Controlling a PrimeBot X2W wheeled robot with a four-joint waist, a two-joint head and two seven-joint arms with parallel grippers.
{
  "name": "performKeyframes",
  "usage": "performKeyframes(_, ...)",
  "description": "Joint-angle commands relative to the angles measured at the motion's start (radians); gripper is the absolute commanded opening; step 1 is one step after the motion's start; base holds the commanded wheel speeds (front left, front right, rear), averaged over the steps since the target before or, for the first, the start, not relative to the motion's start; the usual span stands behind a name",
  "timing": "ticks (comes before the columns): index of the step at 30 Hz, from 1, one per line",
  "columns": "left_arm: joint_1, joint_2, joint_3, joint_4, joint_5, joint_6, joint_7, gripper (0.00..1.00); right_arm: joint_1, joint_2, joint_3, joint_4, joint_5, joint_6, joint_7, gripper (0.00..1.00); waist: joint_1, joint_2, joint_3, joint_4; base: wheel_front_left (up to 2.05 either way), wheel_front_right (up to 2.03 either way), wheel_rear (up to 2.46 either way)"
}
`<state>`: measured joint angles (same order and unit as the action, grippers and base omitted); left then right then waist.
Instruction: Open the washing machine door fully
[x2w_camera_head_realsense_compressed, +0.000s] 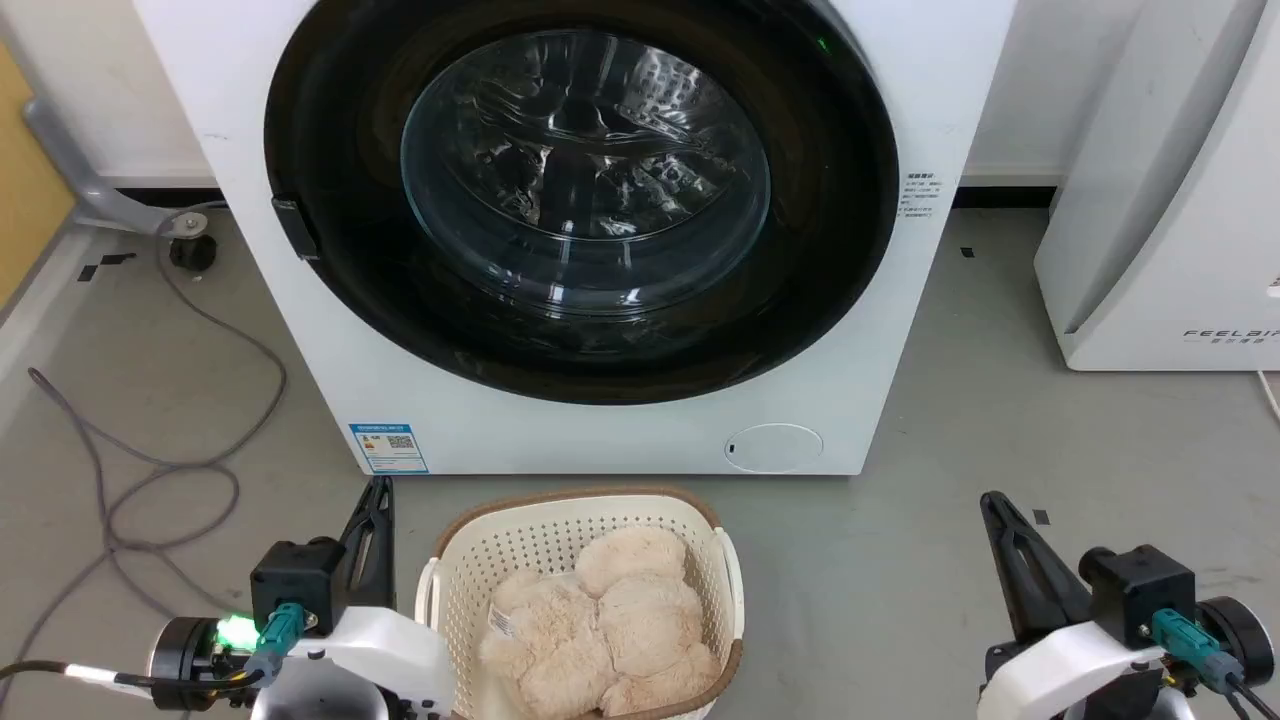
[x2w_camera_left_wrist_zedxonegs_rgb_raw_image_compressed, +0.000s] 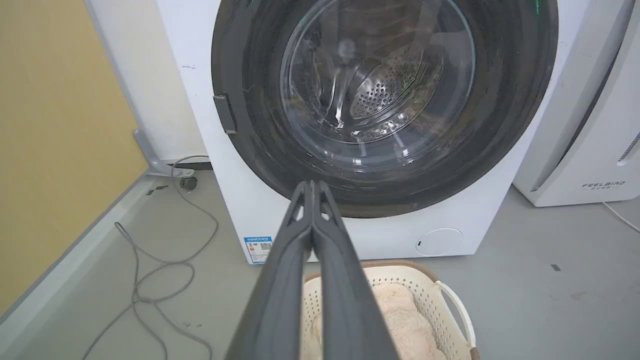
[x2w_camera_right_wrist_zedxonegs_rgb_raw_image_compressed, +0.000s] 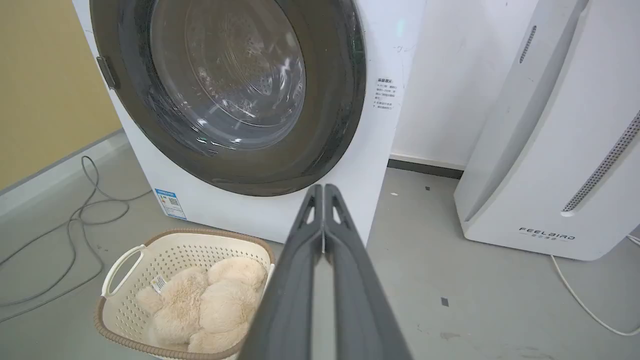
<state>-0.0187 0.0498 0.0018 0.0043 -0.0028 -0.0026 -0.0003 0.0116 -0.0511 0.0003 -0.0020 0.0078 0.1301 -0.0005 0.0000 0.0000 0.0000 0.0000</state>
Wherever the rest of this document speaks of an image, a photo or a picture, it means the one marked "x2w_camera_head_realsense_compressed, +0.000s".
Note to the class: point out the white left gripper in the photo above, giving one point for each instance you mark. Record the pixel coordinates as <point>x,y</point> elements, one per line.
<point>385,650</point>

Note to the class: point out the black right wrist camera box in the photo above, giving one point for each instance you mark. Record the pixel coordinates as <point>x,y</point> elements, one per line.
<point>1140,590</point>

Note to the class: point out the cream perforated laundry basket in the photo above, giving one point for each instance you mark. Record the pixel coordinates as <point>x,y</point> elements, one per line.
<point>560,535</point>

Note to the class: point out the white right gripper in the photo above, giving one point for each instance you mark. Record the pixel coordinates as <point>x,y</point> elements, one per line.
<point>1050,675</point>

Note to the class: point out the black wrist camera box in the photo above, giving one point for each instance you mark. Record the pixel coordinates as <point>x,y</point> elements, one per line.
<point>298,585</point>
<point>1140,590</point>

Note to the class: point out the white air purifier appliance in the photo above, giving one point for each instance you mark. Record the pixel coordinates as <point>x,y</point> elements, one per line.
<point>1170,200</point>

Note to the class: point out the white front-load washing machine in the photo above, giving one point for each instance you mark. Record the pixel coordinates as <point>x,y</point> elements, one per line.
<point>930,330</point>

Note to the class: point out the black floor tape mark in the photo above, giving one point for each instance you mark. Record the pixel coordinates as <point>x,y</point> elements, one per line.
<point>105,265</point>

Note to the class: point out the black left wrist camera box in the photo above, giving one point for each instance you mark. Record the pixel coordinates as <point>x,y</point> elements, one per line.
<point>298,585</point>

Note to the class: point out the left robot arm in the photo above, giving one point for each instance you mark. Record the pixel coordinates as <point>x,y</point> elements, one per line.
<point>185,655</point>

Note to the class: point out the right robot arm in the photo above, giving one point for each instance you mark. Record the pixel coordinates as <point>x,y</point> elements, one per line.
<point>1240,640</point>

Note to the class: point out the black round glass washer door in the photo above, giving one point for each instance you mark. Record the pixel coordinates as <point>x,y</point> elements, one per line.
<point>585,200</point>

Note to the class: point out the yellow wooden panel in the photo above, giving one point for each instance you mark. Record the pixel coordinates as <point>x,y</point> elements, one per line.
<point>22,170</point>

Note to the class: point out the grey metal stand leg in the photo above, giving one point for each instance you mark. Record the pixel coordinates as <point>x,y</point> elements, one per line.
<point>85,175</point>

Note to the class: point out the beige plush toy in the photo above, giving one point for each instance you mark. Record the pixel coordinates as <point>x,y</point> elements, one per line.
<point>610,635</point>

